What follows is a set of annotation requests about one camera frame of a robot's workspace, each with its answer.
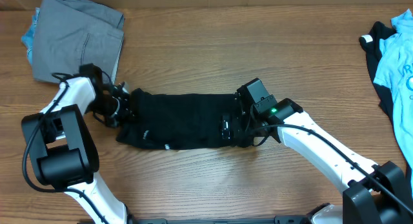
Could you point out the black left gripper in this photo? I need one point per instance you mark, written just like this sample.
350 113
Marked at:
128 115

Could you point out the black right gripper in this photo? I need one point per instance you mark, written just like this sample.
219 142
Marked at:
239 132

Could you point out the black polo shirt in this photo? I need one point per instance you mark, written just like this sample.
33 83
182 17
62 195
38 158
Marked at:
172 122

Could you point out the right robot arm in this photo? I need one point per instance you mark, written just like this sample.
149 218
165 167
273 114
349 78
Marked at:
371 193

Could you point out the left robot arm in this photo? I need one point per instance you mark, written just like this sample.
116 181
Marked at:
60 155

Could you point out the folded grey trousers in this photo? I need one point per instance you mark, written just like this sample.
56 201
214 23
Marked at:
71 33

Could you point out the black garment in pile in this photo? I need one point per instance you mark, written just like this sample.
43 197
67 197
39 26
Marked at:
370 44

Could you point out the light blue t-shirt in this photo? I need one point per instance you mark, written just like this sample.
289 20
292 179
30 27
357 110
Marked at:
395 72

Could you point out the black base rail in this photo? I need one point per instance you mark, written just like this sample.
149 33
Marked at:
219 221

